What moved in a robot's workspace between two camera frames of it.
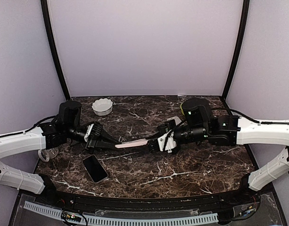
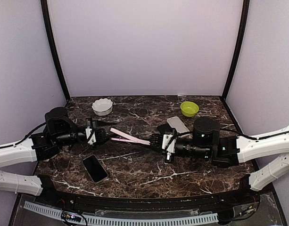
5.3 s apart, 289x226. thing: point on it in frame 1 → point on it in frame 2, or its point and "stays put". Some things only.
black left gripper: x=93 y=142 → x=97 y=123
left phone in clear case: x=95 y=170 stays put
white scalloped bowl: x=102 y=107 stays put
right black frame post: x=240 y=49 stays put
